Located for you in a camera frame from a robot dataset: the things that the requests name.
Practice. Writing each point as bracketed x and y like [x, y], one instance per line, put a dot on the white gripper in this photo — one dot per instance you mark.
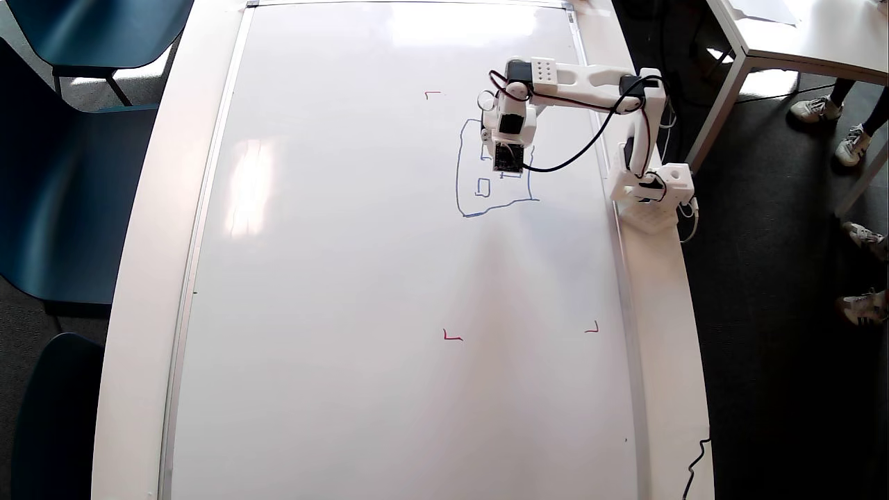
[488, 138]

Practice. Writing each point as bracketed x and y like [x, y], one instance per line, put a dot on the large white whiteboard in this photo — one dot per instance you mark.
[347, 278]

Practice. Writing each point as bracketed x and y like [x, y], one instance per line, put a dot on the black trouser leg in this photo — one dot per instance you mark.
[878, 111]
[842, 92]

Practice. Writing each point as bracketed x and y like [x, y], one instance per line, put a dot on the white side table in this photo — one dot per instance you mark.
[833, 42]

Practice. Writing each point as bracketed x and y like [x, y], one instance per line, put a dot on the blue chair with metal legs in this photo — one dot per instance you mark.
[97, 31]

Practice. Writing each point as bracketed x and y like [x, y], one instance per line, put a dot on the white sneaker with black stripes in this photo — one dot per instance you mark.
[865, 309]

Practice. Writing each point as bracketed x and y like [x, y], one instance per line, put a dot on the large blue chair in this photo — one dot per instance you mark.
[62, 194]

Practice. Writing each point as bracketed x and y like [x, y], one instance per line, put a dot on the dark blue round chair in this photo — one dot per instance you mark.
[59, 423]

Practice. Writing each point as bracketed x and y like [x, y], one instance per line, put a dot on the black wrist camera board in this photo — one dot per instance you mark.
[508, 158]

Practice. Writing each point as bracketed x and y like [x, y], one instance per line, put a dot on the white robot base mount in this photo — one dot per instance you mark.
[653, 219]

